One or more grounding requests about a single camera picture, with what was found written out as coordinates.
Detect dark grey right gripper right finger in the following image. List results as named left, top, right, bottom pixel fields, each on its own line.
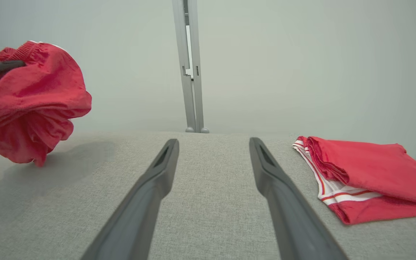
left=249, top=137, right=349, bottom=260

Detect red shorts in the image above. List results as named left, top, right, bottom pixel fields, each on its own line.
left=0, top=41, right=92, bottom=167

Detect red white basketball jersey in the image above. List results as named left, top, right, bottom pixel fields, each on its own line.
left=292, top=136, right=416, bottom=225

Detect grey partition post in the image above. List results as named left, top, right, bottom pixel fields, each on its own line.
left=172, top=0, right=196, bottom=133
left=187, top=0, right=210, bottom=133

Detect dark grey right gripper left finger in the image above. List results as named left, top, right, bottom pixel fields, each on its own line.
left=81, top=139, right=179, bottom=260

